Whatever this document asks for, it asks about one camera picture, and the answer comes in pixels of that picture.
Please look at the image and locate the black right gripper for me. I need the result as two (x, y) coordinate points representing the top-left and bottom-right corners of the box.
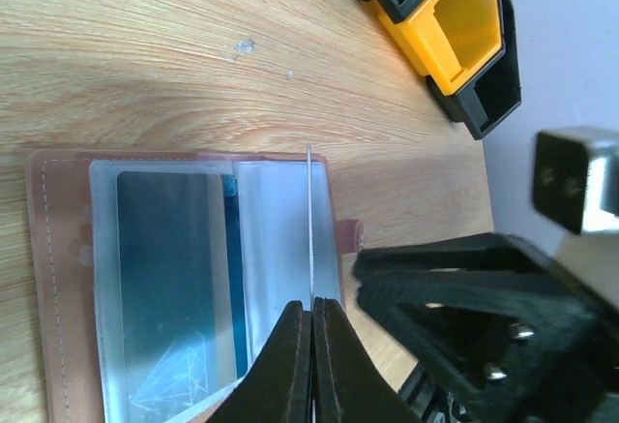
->
(357, 234), (618, 422)

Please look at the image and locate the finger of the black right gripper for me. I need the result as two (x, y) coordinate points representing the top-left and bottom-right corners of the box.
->
(353, 232), (551, 292)

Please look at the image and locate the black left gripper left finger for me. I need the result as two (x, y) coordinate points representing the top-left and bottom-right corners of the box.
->
(208, 300), (312, 422)

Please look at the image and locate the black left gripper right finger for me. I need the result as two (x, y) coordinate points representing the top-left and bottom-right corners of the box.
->
(312, 297), (420, 422)

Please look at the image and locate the grey VIP credit card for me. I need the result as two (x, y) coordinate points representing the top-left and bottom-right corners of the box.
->
(307, 145), (315, 308)

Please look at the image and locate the teal diamond credit card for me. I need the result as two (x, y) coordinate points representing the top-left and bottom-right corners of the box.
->
(117, 171), (249, 422)

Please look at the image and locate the black bin right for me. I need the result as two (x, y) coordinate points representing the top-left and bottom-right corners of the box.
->
(426, 0), (521, 140)

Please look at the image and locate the yellow bin middle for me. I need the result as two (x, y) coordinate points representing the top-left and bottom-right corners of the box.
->
(364, 0), (503, 96)

